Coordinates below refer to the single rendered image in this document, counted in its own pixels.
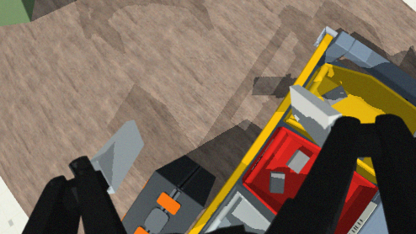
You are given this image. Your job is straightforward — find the grey open bin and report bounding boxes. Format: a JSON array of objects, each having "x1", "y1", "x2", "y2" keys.
[{"x1": 203, "y1": 186, "x2": 275, "y2": 234}]

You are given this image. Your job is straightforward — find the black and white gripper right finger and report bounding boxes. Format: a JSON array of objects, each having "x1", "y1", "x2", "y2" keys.
[{"x1": 264, "y1": 84, "x2": 416, "y2": 234}]

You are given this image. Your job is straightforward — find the blue-grey metal shelf rack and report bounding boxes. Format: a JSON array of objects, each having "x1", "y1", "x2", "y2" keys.
[{"x1": 198, "y1": 26, "x2": 416, "y2": 234}]

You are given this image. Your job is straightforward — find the yellow open bin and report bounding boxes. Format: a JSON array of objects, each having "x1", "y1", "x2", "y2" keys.
[{"x1": 285, "y1": 65, "x2": 416, "y2": 184}]

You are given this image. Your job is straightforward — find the yellow bar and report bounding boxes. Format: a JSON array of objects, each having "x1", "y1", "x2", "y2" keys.
[{"x1": 188, "y1": 34, "x2": 333, "y2": 234}]

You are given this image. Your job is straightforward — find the red bin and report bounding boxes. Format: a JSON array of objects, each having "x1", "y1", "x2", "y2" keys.
[{"x1": 244, "y1": 128, "x2": 378, "y2": 234}]

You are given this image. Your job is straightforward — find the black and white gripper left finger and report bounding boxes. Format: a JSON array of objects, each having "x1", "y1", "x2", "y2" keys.
[{"x1": 21, "y1": 120, "x2": 144, "y2": 234}]

